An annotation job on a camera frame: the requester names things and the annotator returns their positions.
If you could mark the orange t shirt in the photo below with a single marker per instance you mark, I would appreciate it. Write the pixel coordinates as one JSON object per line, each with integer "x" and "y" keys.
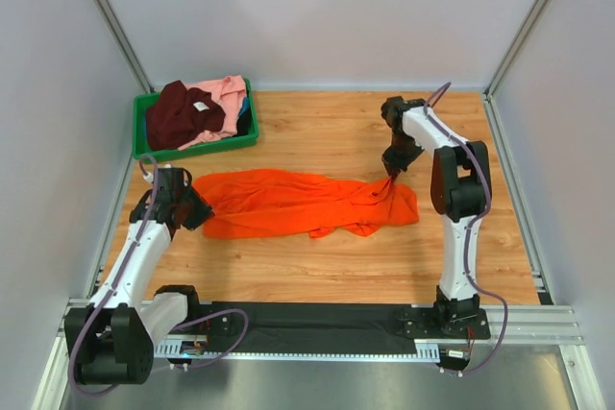
{"x": 271, "y": 203}

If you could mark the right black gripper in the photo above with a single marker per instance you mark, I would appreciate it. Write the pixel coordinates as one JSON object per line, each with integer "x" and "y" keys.
{"x": 399, "y": 160}

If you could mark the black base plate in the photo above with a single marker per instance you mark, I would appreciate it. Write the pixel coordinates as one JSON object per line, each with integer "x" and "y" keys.
{"x": 359, "y": 324}

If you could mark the blue t shirt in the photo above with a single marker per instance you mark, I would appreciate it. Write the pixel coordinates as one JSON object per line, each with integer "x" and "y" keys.
{"x": 245, "y": 107}

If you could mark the green plastic bin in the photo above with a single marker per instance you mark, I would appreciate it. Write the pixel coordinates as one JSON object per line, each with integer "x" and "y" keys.
{"x": 247, "y": 135}

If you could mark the pink t shirt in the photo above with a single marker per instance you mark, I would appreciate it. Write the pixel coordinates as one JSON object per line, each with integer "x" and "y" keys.
{"x": 228, "y": 93}

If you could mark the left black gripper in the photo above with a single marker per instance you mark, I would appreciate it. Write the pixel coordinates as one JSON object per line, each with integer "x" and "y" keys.
{"x": 193, "y": 211}

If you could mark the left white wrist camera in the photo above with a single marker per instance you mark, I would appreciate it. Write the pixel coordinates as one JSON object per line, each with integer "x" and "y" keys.
{"x": 152, "y": 177}

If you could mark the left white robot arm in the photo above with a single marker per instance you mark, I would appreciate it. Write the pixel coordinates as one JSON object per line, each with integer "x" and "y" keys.
{"x": 111, "y": 341}

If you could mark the aluminium frame post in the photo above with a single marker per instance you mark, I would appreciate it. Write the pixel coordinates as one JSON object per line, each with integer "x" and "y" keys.
{"x": 125, "y": 46}
{"x": 516, "y": 46}

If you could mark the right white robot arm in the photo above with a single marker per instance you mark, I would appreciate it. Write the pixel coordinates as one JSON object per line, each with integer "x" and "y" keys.
{"x": 460, "y": 192}

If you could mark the grey slotted cable duct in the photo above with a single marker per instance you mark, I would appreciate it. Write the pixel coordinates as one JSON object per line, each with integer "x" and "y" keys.
{"x": 408, "y": 351}

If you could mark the left aluminium frame post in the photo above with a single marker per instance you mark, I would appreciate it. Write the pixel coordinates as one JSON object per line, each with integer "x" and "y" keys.
{"x": 125, "y": 46}

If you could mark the right aluminium frame post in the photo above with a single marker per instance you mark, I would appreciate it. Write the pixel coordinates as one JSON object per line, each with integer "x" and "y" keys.
{"x": 516, "y": 46}

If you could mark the maroon t shirt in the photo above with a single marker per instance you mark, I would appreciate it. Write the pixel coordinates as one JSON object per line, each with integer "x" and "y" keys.
{"x": 179, "y": 115}

